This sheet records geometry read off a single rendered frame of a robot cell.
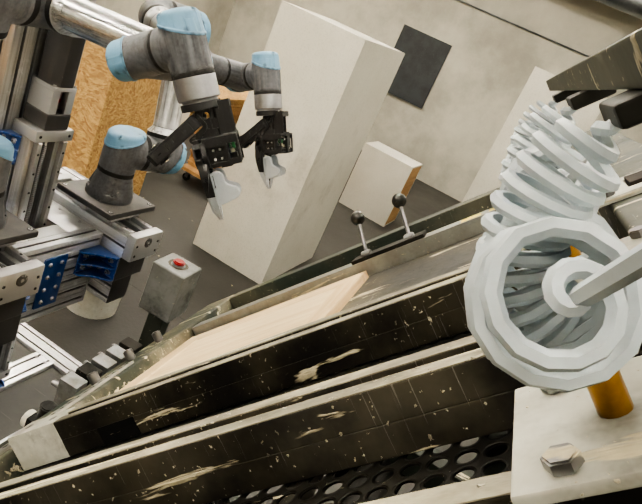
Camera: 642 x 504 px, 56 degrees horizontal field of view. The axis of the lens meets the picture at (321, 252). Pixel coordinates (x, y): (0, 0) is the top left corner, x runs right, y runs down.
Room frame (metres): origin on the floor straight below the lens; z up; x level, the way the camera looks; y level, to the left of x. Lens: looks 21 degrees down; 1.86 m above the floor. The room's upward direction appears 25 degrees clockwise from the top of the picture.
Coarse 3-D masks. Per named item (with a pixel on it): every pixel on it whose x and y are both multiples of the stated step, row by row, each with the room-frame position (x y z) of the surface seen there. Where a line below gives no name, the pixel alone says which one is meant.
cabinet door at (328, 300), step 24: (336, 288) 1.33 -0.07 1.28; (264, 312) 1.40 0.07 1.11; (288, 312) 1.28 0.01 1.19; (312, 312) 1.18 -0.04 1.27; (336, 312) 1.14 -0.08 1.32; (216, 336) 1.35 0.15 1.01; (240, 336) 1.23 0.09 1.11; (264, 336) 1.13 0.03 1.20; (168, 360) 1.27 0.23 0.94; (192, 360) 1.17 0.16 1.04
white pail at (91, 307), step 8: (88, 296) 2.58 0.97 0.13; (72, 304) 2.58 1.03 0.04; (80, 304) 2.58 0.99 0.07; (88, 304) 2.58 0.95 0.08; (96, 304) 2.59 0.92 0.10; (104, 304) 2.62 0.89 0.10; (112, 304) 2.66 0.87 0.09; (80, 312) 2.58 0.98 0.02; (88, 312) 2.59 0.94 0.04; (96, 312) 2.60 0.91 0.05; (104, 312) 2.63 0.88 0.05; (112, 312) 2.69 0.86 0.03
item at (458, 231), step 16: (464, 224) 1.40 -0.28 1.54; (480, 224) 1.39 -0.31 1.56; (416, 240) 1.42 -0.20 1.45; (432, 240) 1.41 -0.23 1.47; (448, 240) 1.40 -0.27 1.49; (384, 256) 1.42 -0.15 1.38; (400, 256) 1.42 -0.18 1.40; (416, 256) 1.41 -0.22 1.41; (336, 272) 1.44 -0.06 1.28; (352, 272) 1.43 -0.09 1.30; (368, 272) 1.43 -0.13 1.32; (288, 288) 1.49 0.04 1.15; (304, 288) 1.45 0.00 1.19; (256, 304) 1.47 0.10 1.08; (272, 304) 1.46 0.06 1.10; (208, 320) 1.51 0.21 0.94; (224, 320) 1.48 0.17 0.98
